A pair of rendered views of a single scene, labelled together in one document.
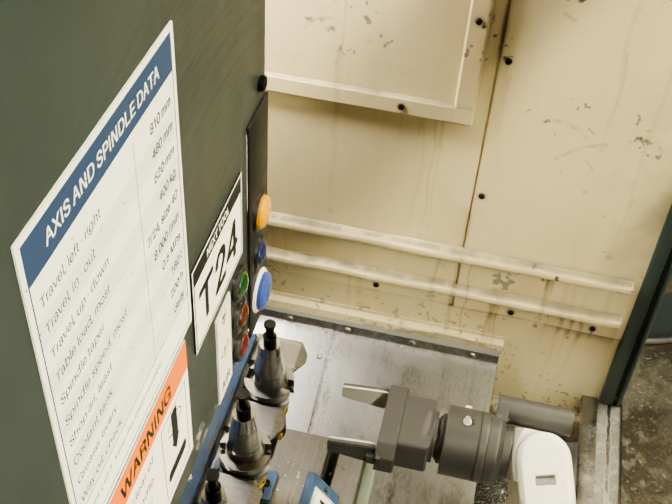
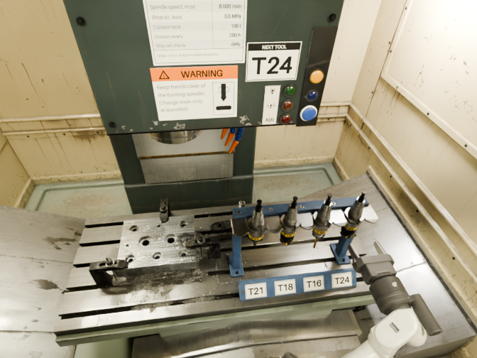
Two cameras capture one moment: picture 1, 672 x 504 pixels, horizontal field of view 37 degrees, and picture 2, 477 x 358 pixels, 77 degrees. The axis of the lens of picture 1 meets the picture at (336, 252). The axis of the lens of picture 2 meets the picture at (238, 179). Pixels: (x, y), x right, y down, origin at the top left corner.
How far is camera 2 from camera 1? 0.53 m
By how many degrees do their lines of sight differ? 50
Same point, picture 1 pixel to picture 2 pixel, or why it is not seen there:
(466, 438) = (386, 287)
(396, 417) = (375, 260)
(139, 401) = (199, 52)
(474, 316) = not seen: outside the picture
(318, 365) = (408, 264)
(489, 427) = (399, 293)
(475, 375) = (461, 327)
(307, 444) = not seen: hidden behind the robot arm
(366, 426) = not seen: hidden behind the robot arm
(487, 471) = (381, 304)
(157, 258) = (221, 8)
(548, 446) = (409, 320)
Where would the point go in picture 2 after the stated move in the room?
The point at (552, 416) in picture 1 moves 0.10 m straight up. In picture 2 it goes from (428, 320) to (448, 301)
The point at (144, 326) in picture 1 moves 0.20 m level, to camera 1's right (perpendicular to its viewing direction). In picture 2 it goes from (206, 26) to (247, 76)
